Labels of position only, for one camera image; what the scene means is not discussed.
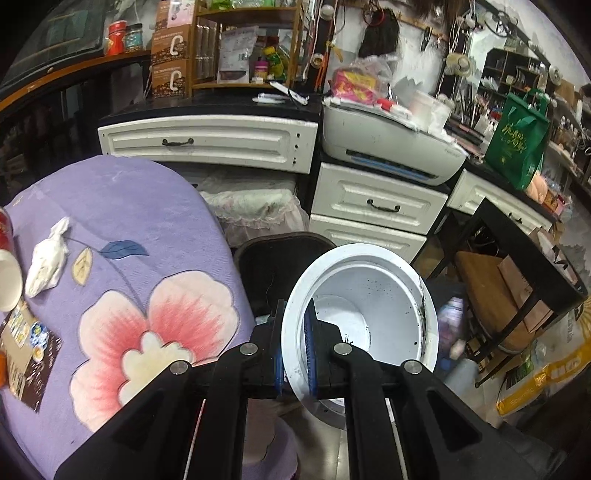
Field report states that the white tissue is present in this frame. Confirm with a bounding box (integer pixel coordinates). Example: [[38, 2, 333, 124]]
[[24, 216, 71, 298]]

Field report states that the black chair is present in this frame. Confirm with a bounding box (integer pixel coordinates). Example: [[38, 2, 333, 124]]
[[427, 198, 587, 384]]

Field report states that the glass jar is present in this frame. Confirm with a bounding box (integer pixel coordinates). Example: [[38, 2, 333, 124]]
[[124, 23, 145, 54]]

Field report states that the red tin can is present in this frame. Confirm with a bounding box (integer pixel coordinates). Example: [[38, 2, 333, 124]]
[[107, 21, 127, 56]]

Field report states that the white cabinet drawer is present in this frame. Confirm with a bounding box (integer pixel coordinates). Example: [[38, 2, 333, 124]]
[[311, 162, 450, 232], [308, 215, 428, 264]]

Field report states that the stack of white containers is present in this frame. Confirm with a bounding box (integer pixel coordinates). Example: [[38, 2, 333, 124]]
[[409, 90, 455, 132]]

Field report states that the long white drawer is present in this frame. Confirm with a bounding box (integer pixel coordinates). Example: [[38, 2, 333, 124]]
[[98, 114, 319, 175]]

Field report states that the brown paper bag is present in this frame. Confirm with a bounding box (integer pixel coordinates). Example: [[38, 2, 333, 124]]
[[496, 254, 555, 333]]

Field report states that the white tube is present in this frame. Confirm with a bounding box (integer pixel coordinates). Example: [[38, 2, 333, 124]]
[[252, 91, 310, 107]]

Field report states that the pink snack bag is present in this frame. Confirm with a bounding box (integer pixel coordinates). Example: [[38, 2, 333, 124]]
[[330, 58, 393, 109]]

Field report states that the bamboo shelf rack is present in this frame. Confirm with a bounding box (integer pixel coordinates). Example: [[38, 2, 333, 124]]
[[191, 0, 305, 90]]

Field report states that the vanity mirror with bulbs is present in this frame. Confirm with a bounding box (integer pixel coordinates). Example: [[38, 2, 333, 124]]
[[466, 0, 578, 116]]

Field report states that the wooden counter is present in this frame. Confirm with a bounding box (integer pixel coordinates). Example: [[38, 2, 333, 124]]
[[0, 48, 153, 112]]

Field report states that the yellow floor bag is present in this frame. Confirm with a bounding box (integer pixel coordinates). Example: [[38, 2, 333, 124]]
[[496, 342, 591, 416]]

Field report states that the brown box with pink pictures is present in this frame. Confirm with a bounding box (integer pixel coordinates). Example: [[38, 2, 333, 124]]
[[154, 0, 195, 29]]

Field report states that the green tote bag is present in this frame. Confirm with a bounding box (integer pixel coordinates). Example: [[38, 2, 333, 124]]
[[484, 89, 551, 191]]

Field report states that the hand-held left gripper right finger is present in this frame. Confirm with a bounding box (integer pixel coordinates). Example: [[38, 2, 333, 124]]
[[302, 298, 536, 480]]

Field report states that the red cylindrical can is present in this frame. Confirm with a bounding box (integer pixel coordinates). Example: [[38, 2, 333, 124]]
[[0, 206, 23, 312]]

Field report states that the purple floral tablecloth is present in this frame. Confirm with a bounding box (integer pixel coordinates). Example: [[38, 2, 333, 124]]
[[0, 154, 301, 480]]

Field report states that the black wig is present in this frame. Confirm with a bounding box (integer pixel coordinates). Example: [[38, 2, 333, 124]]
[[358, 7, 400, 58]]

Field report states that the white lace cloth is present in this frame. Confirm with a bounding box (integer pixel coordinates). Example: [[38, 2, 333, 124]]
[[198, 175, 310, 245]]

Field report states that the white vanity drawer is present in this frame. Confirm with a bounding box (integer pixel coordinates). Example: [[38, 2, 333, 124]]
[[447, 170, 555, 232]]

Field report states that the purple paper cup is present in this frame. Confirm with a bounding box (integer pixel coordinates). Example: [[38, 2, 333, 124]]
[[281, 244, 439, 418]]

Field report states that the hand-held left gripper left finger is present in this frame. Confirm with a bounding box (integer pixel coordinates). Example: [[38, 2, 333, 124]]
[[55, 300, 286, 480]]

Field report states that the white printer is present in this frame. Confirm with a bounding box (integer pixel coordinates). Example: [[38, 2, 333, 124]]
[[321, 99, 469, 188]]

